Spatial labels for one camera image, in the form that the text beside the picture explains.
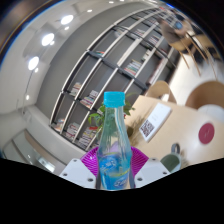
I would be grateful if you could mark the grey shelf unit with books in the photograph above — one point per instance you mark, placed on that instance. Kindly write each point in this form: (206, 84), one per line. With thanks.
(110, 70)

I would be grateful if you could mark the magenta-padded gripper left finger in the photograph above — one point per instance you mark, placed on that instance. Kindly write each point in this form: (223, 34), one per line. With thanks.
(76, 171)

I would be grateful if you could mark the grey-green patterned mug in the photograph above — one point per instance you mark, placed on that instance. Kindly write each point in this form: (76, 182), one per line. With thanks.
(170, 161)

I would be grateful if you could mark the group of ceiling lights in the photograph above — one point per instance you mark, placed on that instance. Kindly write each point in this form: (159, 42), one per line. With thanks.
(47, 39)

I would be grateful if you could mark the clear bottle with blue cap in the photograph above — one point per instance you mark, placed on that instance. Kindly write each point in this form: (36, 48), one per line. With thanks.
(114, 150)

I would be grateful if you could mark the green potted plant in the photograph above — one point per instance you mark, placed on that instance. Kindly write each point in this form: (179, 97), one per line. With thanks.
(98, 118)

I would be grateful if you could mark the white booklet with square code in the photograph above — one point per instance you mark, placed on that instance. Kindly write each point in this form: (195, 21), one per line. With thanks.
(156, 121)

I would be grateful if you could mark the round-backed wooden chair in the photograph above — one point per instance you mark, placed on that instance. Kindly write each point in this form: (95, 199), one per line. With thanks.
(205, 91)
(160, 88)

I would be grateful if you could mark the flat round red coaster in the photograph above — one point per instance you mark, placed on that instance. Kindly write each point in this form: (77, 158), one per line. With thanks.
(206, 133)

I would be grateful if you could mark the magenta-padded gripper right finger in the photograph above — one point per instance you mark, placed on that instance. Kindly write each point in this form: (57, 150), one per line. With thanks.
(151, 170)

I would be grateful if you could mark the person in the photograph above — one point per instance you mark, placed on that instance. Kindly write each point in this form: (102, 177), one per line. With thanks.
(171, 33)

